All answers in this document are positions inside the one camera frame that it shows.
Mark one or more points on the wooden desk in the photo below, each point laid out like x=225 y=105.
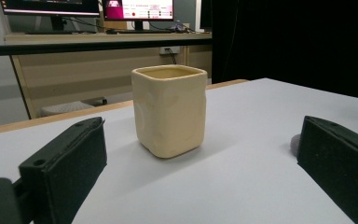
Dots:
x=105 y=74

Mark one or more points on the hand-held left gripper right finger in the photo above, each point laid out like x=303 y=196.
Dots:
x=338 y=161

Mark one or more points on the cream square ceramic cup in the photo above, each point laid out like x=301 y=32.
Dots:
x=171 y=112

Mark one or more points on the black curtain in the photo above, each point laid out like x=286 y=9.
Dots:
x=292 y=40

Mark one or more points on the pink-screen computer monitor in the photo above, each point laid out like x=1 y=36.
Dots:
x=138 y=9

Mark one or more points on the dark-screen computer monitor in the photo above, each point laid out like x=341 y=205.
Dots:
x=49 y=6

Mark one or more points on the white wall socket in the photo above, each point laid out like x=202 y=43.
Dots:
x=169 y=50

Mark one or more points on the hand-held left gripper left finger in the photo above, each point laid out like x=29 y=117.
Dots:
x=62 y=174

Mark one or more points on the black keyboard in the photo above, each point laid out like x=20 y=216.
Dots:
x=48 y=31
x=144 y=31

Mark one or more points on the black horizontal frame bar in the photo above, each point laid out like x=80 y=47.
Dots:
x=74 y=47

